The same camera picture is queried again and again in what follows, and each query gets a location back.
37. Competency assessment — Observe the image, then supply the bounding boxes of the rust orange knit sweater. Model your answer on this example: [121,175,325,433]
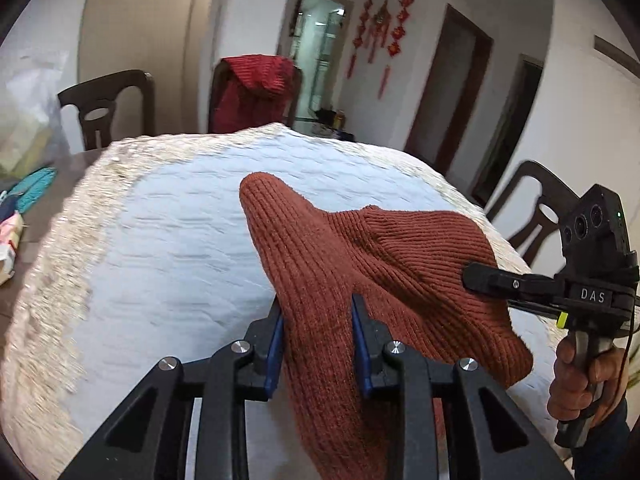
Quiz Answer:
[240,172,534,479]

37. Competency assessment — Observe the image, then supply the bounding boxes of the person's right hand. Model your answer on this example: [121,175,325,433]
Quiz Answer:
[547,336,629,426]

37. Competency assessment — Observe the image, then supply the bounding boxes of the dark wooden chair right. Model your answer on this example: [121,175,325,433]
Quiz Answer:
[486,160,579,266]

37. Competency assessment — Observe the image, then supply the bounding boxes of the dark wooden chair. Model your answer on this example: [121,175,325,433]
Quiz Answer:
[486,160,579,266]
[58,70,156,151]

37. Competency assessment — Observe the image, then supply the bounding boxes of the blue quilted lace tablecloth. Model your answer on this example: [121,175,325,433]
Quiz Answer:
[0,121,564,480]

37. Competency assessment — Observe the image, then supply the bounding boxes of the pink and white package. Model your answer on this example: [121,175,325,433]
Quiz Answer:
[0,211,24,285]

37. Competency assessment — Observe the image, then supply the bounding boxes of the teal item on table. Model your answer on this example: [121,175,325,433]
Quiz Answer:
[1,167,58,216]

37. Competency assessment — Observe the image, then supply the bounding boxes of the red Chinese knot decorations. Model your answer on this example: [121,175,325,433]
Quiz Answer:
[346,0,414,100]

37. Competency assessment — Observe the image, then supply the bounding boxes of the translucent plastic bag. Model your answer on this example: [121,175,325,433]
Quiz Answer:
[1,50,70,180]

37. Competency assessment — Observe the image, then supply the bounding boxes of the dark chair under red garment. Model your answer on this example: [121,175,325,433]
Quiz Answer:
[207,56,305,135]

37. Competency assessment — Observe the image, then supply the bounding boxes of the dark wooden chair far left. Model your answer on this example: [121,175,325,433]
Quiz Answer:
[58,70,156,151]

